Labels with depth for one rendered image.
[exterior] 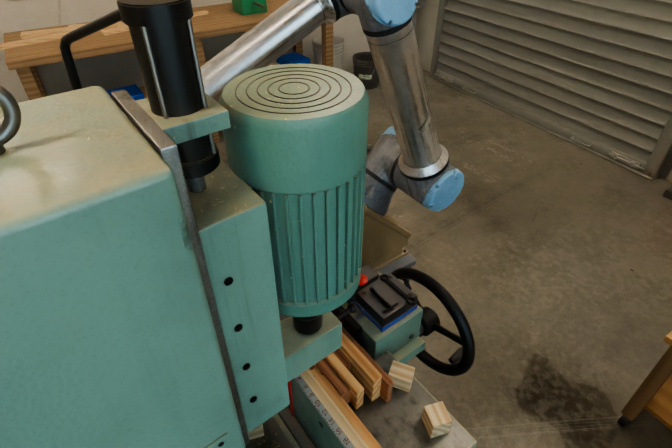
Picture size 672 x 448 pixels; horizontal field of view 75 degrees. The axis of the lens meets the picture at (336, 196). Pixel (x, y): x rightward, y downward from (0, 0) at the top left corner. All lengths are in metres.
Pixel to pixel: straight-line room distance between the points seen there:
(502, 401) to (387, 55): 1.47
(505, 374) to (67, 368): 1.86
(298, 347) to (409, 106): 0.66
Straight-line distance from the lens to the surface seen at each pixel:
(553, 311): 2.43
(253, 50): 1.04
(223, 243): 0.48
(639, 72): 3.61
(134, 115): 0.47
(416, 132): 1.21
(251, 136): 0.47
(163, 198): 0.38
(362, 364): 0.87
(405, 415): 0.91
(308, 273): 0.59
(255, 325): 0.60
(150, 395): 0.53
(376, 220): 1.44
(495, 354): 2.17
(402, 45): 1.06
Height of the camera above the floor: 1.71
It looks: 36 degrees down
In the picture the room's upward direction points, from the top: straight up
